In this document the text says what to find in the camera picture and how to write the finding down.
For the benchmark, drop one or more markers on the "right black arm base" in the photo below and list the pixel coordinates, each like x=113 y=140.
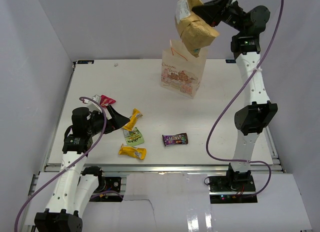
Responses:
x=221 y=192

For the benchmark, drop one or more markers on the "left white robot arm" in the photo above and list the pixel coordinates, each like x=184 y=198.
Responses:
x=76 y=184

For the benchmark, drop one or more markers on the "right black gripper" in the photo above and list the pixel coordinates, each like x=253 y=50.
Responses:
x=215 y=11

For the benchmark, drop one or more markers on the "green white snack pouch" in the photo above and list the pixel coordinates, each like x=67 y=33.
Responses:
x=134 y=137

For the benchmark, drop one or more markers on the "purple brown candy packet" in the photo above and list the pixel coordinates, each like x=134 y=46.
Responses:
x=181 y=138

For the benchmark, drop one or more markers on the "large tan chips bag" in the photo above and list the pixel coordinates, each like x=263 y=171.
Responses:
x=194 y=32

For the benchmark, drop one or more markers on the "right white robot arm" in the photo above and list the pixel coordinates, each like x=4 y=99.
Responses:
x=258 y=110

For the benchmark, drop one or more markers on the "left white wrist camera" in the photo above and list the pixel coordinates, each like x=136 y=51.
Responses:
x=94 y=103

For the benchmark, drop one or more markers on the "aluminium table frame rail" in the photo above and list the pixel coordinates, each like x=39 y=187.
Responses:
x=167 y=168

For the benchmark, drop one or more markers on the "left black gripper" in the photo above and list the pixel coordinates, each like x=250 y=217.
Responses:
x=117 y=121

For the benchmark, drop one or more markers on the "red snack packet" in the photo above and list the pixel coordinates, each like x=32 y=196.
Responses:
x=105 y=101

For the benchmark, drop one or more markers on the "right blue corner label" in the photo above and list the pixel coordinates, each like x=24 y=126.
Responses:
x=230 y=61

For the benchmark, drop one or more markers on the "cream paper bag orange handles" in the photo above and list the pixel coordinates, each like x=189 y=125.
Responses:
x=181 y=72

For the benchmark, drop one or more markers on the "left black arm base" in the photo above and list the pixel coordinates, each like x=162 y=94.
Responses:
x=105 y=183

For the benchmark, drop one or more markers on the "left blue corner label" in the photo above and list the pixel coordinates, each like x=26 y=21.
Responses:
x=85 y=61

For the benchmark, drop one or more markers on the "blue corner label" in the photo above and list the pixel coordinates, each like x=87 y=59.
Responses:
x=230 y=61
x=85 y=61

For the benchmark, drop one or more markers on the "yellow snack bar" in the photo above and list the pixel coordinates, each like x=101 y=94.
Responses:
x=136 y=114
x=134 y=152

